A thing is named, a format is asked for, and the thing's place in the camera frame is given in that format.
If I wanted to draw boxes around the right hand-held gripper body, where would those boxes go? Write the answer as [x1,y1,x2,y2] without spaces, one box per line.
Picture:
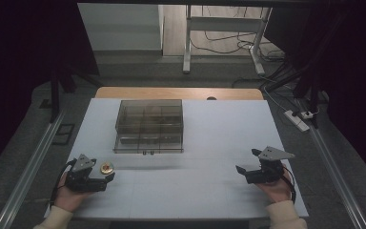
[245,145,296,185]

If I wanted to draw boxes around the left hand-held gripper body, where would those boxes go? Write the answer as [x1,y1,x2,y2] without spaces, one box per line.
[64,154,108,194]

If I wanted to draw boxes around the round gold badge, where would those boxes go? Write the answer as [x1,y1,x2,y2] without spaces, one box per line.
[99,161,115,176]

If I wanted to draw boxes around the clear plastic drawer organiser box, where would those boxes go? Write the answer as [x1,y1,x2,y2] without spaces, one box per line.
[113,98,185,156]

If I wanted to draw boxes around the person's left hand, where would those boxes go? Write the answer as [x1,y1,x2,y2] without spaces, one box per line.
[52,171,93,214]

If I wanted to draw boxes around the person's right hand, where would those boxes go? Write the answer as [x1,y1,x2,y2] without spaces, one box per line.
[254,167,295,204]

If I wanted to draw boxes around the black floor socket cover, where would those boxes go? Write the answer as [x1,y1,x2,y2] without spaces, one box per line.
[51,122,76,146]

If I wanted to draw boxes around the white power strip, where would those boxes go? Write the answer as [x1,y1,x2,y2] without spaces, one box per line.
[283,109,311,133]

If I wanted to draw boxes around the wooden table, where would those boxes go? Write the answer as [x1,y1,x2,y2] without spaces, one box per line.
[94,86,265,101]

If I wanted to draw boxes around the dark curtain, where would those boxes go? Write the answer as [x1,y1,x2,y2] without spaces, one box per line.
[263,0,366,189]
[0,0,101,179]

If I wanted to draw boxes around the white cabinet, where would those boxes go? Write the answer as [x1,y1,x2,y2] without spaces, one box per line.
[77,3,165,52]

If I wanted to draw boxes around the left hand-held gripper black cable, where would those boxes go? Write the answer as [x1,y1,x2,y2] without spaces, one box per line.
[49,158,78,209]

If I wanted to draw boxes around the hand-held gripper black cable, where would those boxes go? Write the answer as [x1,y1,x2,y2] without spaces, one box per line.
[49,158,78,209]
[280,171,297,205]

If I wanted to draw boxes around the right hand-held gripper black cable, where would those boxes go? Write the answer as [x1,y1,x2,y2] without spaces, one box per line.
[280,171,297,205]

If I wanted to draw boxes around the metal floor rail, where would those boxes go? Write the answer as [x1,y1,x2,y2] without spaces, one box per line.
[308,125,366,229]
[0,109,67,229]

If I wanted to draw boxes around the black cables on floor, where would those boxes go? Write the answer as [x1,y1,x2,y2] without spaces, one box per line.
[189,6,287,63]

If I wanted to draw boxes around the white desk frame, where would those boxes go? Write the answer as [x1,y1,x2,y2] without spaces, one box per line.
[182,5,274,76]

